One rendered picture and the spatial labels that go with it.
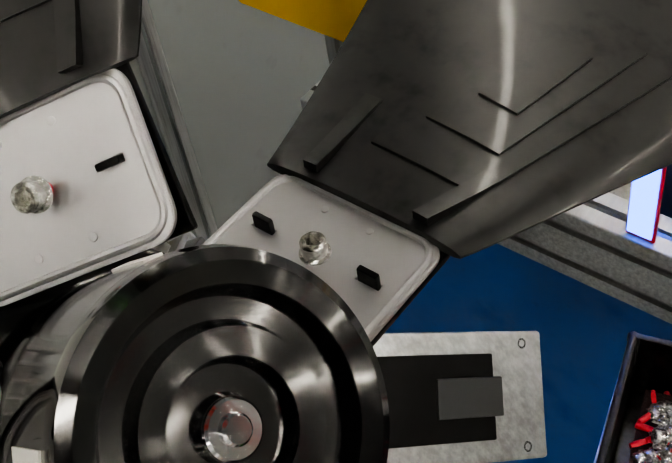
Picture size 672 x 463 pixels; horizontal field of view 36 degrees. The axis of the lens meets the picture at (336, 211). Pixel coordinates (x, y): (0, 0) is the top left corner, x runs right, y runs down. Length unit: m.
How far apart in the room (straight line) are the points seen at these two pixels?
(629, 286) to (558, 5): 0.42
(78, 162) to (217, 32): 1.07
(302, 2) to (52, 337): 0.56
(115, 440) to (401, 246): 0.16
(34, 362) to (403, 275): 0.15
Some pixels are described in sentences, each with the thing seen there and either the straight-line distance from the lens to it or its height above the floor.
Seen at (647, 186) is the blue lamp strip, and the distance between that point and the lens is 0.82.
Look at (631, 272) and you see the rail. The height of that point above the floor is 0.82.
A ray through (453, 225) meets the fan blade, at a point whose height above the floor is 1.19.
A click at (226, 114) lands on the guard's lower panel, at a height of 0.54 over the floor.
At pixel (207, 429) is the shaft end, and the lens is 0.34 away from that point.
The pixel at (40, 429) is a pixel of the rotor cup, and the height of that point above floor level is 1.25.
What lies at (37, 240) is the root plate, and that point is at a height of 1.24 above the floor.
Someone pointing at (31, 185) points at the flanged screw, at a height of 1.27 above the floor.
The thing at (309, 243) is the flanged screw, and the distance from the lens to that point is 0.43.
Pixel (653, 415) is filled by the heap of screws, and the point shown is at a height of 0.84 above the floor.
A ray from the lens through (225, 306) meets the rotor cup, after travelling 0.35.
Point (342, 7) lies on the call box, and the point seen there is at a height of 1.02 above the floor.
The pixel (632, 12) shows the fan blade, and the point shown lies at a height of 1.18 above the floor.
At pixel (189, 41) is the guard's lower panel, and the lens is 1.41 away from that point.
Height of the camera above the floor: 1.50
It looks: 46 degrees down
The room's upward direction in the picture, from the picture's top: 10 degrees counter-clockwise
